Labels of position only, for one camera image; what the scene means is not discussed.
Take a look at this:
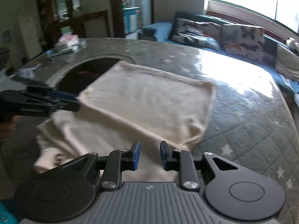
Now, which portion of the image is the dark wooden display cabinet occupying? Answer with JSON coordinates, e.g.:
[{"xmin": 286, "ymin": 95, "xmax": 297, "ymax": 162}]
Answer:
[{"xmin": 36, "ymin": 0, "xmax": 124, "ymax": 40}]

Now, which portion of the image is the cream knit garment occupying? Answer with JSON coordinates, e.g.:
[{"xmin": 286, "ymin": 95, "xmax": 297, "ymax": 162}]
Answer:
[{"xmin": 34, "ymin": 60, "xmax": 219, "ymax": 185}]

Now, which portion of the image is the clear plastic wrapper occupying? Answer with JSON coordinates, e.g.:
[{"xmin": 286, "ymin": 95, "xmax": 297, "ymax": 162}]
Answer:
[{"xmin": 17, "ymin": 65, "xmax": 42, "ymax": 77}]

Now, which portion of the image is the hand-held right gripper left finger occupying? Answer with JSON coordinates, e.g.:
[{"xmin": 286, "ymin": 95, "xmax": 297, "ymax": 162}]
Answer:
[{"xmin": 59, "ymin": 142, "xmax": 141, "ymax": 190}]

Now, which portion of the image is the square butterfly print pillow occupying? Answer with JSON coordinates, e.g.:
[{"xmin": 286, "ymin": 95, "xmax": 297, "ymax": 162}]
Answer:
[{"xmin": 221, "ymin": 23, "xmax": 267, "ymax": 62}]

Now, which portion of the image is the teal plastic object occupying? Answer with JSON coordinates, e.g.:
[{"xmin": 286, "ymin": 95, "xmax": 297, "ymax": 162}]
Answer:
[{"xmin": 0, "ymin": 201, "xmax": 18, "ymax": 224}]

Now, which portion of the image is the blue corner sofa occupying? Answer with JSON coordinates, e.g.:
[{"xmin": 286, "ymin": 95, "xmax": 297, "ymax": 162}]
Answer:
[{"xmin": 139, "ymin": 12, "xmax": 299, "ymax": 109}]

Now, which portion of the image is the pink tissue pack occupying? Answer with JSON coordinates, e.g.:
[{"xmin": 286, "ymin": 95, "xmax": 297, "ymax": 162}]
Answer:
[{"xmin": 58, "ymin": 35, "xmax": 80, "ymax": 50}]

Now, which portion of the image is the grey quilted star tablecloth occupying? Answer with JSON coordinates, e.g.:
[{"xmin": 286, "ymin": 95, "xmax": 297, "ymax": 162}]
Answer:
[{"xmin": 0, "ymin": 37, "xmax": 299, "ymax": 224}]

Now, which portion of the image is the grey pillow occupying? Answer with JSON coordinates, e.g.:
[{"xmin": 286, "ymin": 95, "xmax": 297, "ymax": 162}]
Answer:
[{"xmin": 274, "ymin": 44, "xmax": 299, "ymax": 75}]

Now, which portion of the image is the long butterfly print pillow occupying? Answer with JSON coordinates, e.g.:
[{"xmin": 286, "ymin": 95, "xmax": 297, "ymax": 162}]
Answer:
[{"xmin": 172, "ymin": 17, "xmax": 222, "ymax": 51}]

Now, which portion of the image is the flat blue packet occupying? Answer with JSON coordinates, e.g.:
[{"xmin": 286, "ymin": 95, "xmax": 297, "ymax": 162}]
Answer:
[{"xmin": 46, "ymin": 48, "xmax": 73, "ymax": 57}]

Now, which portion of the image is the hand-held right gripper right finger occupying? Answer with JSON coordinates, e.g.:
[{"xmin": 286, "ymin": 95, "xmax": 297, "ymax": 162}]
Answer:
[{"xmin": 159, "ymin": 141, "xmax": 239, "ymax": 190}]

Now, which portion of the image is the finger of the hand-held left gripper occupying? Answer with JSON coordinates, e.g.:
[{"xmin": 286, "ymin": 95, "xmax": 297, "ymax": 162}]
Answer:
[
  {"xmin": 47, "ymin": 100, "xmax": 80, "ymax": 112},
  {"xmin": 9, "ymin": 75, "xmax": 78, "ymax": 99}
]

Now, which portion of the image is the teal and white cabinet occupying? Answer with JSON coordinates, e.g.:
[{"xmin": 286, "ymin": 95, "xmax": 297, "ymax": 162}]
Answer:
[{"xmin": 123, "ymin": 7, "xmax": 142, "ymax": 33}]

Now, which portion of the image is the panda plush toy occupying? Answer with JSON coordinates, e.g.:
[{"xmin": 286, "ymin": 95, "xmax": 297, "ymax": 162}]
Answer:
[{"xmin": 286, "ymin": 37, "xmax": 299, "ymax": 49}]

